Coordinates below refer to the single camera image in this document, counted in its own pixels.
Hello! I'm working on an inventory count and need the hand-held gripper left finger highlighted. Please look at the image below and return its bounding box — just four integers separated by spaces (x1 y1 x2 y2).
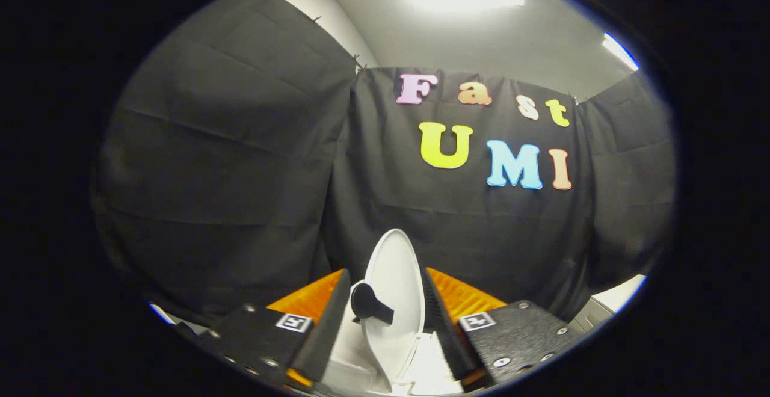
208 268 353 389

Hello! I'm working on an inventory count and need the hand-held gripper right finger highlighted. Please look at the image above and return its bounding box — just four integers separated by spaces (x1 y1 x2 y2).
421 266 572 389

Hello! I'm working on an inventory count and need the black backdrop cloth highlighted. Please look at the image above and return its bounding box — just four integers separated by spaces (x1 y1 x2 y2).
90 0 677 333

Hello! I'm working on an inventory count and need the white drawer cabinet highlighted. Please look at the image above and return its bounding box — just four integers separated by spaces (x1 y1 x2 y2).
568 274 648 335

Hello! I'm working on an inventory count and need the small ceiling light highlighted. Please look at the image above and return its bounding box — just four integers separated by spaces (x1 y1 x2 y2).
603 32 640 73

